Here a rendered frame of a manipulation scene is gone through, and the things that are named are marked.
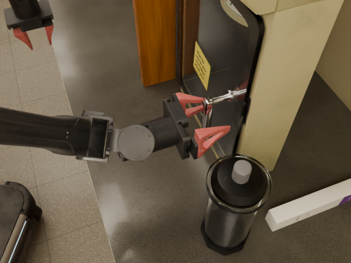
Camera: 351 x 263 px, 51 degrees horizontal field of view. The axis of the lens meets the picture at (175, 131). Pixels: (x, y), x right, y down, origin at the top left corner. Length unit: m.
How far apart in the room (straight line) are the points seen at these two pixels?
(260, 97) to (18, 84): 2.08
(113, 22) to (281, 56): 0.80
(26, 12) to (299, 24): 0.59
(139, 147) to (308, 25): 0.30
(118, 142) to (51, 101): 1.83
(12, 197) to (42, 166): 0.39
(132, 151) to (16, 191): 1.26
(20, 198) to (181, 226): 1.06
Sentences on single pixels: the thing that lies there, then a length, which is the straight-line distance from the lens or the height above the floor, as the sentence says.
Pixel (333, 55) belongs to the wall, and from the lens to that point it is 1.14.
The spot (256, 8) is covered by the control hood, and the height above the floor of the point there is 1.42.
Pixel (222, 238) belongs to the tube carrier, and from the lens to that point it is 0.73.
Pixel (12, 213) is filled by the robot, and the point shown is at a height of 0.24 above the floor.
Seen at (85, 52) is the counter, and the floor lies 0.94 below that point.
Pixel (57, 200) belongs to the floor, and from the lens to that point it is 1.98.
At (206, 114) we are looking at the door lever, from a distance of 0.68.
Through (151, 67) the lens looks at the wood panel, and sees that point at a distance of 1.01.
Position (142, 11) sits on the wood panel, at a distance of 0.89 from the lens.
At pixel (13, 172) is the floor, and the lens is 2.15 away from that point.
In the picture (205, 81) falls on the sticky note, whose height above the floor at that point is 1.14.
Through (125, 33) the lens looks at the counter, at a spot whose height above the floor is 0.94.
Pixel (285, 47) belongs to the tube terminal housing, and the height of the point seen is 1.34.
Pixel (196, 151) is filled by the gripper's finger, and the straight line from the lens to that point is 0.65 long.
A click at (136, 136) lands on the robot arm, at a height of 1.24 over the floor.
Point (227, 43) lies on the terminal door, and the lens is 0.64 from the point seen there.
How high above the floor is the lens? 1.70
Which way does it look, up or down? 54 degrees down
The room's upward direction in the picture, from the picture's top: straight up
